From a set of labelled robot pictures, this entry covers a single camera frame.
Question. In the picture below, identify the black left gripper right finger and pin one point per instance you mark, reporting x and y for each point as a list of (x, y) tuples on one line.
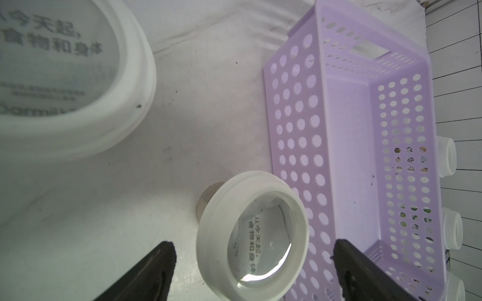
[(361, 279)]

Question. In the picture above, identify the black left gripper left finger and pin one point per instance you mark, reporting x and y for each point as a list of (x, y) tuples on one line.
[(149, 279)]

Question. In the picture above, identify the yogurt cup white lid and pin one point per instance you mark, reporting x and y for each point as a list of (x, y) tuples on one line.
[(447, 156), (77, 77), (453, 229), (455, 289), (252, 237)]

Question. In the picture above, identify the purple perforated plastic basket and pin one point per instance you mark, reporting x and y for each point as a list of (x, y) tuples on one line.
[(351, 124)]

